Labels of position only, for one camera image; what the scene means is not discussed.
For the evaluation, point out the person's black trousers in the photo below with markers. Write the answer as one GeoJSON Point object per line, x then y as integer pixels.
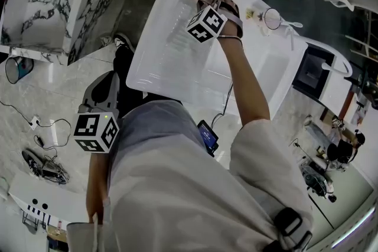
{"type": "Point", "coordinates": [124, 62]}

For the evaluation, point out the white washbasin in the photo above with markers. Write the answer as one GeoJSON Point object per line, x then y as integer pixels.
{"type": "Point", "coordinates": [177, 62]}

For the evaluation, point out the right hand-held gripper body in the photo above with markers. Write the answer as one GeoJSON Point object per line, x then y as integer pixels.
{"type": "Point", "coordinates": [206, 25]}

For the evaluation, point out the white box with black dots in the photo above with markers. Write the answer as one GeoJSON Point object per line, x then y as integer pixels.
{"type": "Point", "coordinates": [56, 194]}

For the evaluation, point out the black device with blue screen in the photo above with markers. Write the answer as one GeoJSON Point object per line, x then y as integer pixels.
{"type": "Point", "coordinates": [208, 137]}

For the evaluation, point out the brown wooden cabinet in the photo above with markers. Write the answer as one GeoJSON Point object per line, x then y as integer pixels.
{"type": "Point", "coordinates": [347, 104]}

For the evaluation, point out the person's light grey shirt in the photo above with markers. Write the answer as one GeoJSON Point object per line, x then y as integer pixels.
{"type": "Point", "coordinates": [183, 186]}

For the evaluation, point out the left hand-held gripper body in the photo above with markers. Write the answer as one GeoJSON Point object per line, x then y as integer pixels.
{"type": "Point", "coordinates": [94, 130]}

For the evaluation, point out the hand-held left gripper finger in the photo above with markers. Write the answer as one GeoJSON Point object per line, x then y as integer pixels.
{"type": "Point", "coordinates": [87, 94]}
{"type": "Point", "coordinates": [115, 91]}

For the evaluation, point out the person's right hand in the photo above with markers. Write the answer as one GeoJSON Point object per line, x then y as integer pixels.
{"type": "Point", "coordinates": [233, 13]}

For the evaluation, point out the person's black and white shoe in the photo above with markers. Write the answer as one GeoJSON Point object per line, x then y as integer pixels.
{"type": "Point", "coordinates": [124, 41]}

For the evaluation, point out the white power socket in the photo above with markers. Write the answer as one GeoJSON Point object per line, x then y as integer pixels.
{"type": "Point", "coordinates": [35, 122]}

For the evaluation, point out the white curved pipe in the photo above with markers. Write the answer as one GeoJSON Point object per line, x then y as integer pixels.
{"type": "Point", "coordinates": [347, 66]}

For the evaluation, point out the person's left forearm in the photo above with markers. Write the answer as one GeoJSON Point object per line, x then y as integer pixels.
{"type": "Point", "coordinates": [97, 189]}

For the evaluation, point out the marble pattern cabinet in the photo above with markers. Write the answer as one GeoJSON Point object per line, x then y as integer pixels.
{"type": "Point", "coordinates": [41, 14]}

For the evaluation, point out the white toothbrush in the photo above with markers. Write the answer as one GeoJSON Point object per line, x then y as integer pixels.
{"type": "Point", "coordinates": [293, 24]}

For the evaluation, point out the patterned glass cup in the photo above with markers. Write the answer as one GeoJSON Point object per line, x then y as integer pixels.
{"type": "Point", "coordinates": [260, 19]}

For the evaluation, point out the person's right forearm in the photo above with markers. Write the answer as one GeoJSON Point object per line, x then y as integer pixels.
{"type": "Point", "coordinates": [248, 82]}

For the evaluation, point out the black desk with white top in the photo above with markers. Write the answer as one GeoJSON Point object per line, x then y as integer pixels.
{"type": "Point", "coordinates": [310, 73]}

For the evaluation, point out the white faucet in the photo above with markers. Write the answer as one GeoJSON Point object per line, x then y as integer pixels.
{"type": "Point", "coordinates": [291, 38]}

